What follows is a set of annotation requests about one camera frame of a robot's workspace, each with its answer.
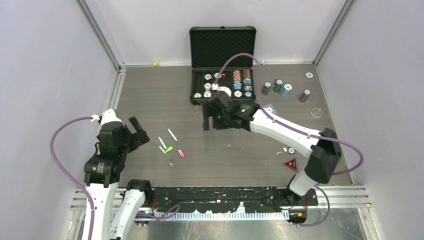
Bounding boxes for white chip far corner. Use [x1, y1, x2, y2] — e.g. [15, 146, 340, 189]
[305, 72, 314, 79]

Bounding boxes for purple chip stack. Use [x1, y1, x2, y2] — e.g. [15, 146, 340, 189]
[298, 89, 311, 103]

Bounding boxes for white pen blue tip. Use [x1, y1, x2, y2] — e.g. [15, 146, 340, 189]
[158, 136, 168, 150]

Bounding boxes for blue playing card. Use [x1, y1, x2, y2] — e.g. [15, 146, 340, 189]
[263, 104, 277, 115]

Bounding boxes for clear dealer button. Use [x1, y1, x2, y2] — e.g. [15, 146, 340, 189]
[310, 107, 324, 119]

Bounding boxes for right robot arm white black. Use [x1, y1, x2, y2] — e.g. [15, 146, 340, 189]
[202, 90, 342, 206]

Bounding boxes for white pen green end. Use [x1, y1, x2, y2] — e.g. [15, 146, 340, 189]
[167, 128, 178, 142]

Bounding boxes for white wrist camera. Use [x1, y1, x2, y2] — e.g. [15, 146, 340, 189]
[211, 83, 233, 97]
[90, 108, 122, 126]

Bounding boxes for dark green chip stack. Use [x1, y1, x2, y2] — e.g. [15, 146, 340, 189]
[261, 82, 273, 96]

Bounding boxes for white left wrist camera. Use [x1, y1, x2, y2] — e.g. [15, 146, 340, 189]
[90, 108, 122, 126]

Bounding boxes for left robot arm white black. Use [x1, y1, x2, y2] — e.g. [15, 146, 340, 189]
[82, 116, 154, 240]

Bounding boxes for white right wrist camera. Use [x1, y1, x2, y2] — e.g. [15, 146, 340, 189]
[211, 83, 233, 97]

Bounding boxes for teal chip stack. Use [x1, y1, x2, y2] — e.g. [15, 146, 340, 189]
[273, 79, 284, 93]

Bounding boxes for pink pen cap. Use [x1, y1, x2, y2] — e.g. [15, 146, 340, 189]
[178, 149, 185, 158]

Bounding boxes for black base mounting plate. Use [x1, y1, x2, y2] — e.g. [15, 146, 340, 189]
[142, 186, 318, 214]

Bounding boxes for red triangle sign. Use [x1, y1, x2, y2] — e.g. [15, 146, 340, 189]
[284, 158, 298, 172]

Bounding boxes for light blue chip stack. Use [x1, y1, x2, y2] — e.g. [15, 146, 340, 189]
[281, 83, 293, 98]

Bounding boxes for black poker chip case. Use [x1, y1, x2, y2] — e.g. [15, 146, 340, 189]
[189, 26, 257, 105]

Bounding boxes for blue white fifty chip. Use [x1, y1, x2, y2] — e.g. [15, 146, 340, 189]
[287, 147, 296, 155]

